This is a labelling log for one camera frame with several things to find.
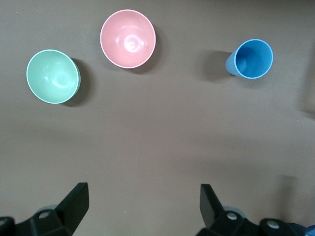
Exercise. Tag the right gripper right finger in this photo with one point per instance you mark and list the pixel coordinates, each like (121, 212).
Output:
(221, 223)

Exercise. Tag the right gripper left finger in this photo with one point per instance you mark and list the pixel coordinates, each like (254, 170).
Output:
(66, 216)

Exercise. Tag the green bowl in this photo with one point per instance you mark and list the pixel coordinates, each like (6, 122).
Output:
(53, 76)

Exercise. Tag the pink bowl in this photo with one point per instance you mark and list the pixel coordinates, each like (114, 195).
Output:
(128, 39)

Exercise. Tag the blue ribbed cup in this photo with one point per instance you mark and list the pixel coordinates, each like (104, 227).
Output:
(253, 59)

